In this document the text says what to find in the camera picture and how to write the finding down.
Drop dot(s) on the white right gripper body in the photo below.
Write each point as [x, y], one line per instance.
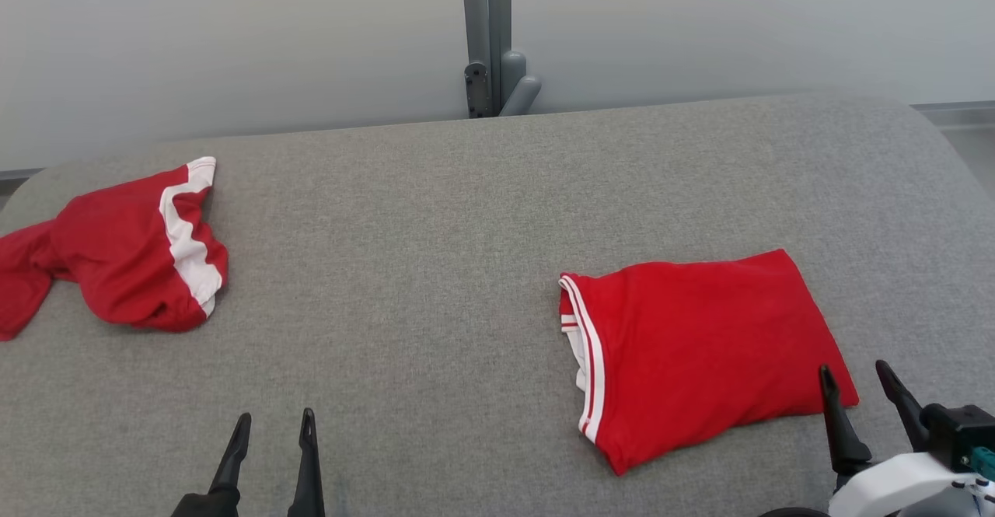
[894, 482]

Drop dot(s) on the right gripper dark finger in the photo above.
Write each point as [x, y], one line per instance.
[843, 431]
[905, 408]

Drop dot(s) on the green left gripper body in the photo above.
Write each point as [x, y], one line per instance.
[206, 505]

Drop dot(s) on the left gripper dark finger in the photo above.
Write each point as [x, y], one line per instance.
[308, 470]
[233, 455]

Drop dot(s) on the red basketball jersey white sleeves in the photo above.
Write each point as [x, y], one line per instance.
[699, 346]

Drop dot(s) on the red shorts white stripe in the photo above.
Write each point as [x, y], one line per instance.
[116, 260]

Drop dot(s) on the black rounded robot base part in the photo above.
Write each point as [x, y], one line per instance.
[793, 513]

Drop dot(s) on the grey fabric sofa surface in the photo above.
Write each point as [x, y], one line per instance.
[389, 268]

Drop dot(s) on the grey slanted rounded tube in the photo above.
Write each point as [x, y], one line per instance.
[522, 96]

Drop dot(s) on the grey short rounded tube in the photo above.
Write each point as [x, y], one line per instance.
[513, 70]

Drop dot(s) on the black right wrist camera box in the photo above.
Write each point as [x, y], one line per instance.
[956, 431]

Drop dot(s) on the black hinge bracket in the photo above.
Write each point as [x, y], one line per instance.
[476, 89]

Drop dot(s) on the grey metal post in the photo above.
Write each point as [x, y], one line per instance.
[486, 12]

